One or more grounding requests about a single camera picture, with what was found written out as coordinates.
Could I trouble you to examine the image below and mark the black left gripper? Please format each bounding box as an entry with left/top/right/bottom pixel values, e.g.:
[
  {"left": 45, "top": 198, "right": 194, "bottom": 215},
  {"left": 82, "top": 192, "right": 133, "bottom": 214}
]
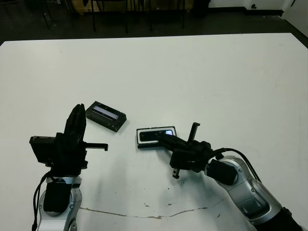
[{"left": 47, "top": 103, "right": 109, "bottom": 176}]

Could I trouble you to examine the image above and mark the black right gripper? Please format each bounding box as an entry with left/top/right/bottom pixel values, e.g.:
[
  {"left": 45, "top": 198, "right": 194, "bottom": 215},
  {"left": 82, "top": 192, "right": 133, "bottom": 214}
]
[{"left": 157, "top": 122, "right": 214, "bottom": 180}]

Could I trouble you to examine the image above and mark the slim black camera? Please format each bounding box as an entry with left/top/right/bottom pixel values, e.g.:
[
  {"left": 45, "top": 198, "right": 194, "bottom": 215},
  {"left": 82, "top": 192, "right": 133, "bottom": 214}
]
[{"left": 139, "top": 129, "right": 176, "bottom": 142}]

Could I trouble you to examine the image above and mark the black printed box lid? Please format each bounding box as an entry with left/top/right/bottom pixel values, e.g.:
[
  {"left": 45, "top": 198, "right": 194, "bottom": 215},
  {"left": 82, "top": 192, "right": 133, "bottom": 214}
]
[{"left": 85, "top": 100, "right": 128, "bottom": 133}]

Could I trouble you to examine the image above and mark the black box base white insert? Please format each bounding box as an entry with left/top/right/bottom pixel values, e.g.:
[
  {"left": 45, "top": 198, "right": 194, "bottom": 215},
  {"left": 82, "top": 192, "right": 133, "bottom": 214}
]
[{"left": 136, "top": 125, "right": 179, "bottom": 150}]

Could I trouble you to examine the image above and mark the black mesh chair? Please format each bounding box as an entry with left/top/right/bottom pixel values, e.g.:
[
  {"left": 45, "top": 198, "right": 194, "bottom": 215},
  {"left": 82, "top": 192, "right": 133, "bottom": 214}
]
[{"left": 90, "top": 0, "right": 129, "bottom": 33}]

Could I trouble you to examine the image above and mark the black trash bin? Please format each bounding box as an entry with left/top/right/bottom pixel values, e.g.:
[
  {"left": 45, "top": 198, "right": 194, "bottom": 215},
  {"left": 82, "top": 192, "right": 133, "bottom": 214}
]
[{"left": 192, "top": 0, "right": 211, "bottom": 17}]

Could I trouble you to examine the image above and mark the left wrist camera housing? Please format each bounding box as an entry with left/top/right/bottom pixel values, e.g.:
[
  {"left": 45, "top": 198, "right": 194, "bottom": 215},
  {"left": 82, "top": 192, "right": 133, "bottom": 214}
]
[{"left": 29, "top": 136, "right": 58, "bottom": 163}]

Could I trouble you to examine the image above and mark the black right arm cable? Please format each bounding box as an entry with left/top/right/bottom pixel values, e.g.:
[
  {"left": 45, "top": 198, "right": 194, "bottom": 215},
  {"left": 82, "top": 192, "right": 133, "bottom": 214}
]
[{"left": 211, "top": 148, "right": 263, "bottom": 183}]

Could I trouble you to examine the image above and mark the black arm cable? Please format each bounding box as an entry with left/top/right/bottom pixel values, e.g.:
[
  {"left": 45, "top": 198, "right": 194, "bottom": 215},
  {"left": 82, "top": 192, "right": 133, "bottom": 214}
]
[
  {"left": 31, "top": 172, "right": 52, "bottom": 231},
  {"left": 211, "top": 148, "right": 263, "bottom": 183}
]

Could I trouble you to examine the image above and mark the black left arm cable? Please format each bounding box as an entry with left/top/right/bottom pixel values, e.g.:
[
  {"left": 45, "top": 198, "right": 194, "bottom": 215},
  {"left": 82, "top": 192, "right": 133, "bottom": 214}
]
[{"left": 31, "top": 172, "right": 52, "bottom": 231}]

